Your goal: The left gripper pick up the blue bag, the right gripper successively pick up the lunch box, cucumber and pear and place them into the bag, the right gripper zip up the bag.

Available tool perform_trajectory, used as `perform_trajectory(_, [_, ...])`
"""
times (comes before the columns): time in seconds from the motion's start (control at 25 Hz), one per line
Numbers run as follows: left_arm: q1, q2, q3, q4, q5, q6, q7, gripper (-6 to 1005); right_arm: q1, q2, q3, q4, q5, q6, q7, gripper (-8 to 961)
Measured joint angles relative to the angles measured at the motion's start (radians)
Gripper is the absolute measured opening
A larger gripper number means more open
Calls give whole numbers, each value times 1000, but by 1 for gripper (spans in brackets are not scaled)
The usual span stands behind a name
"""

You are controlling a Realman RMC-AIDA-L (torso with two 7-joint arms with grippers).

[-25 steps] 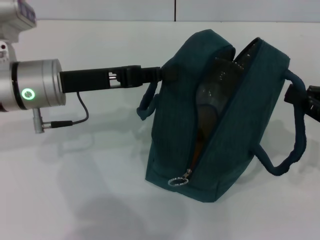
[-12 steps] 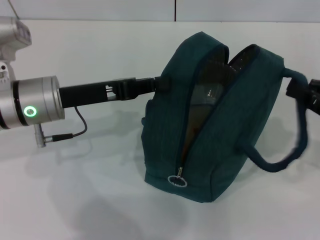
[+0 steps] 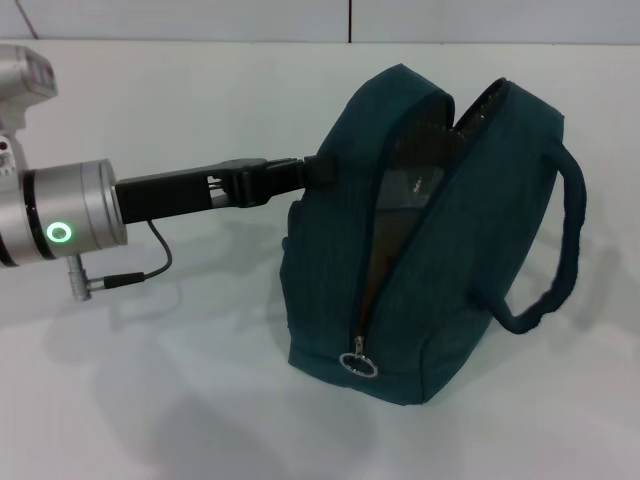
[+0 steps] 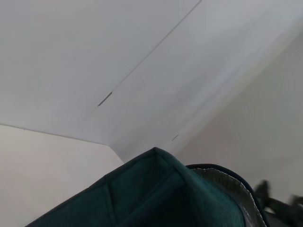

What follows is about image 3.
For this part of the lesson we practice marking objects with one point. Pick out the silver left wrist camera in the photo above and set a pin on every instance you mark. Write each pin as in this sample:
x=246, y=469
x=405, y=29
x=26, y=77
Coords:
x=25, y=100

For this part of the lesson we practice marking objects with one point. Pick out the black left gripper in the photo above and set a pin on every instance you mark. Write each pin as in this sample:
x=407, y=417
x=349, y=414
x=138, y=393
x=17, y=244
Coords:
x=175, y=195

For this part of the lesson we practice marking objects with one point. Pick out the clear plastic food container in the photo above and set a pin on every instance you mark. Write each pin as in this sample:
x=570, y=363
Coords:
x=405, y=192

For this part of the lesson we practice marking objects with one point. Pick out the dark teal zipper bag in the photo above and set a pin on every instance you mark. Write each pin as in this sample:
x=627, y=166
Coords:
x=325, y=275

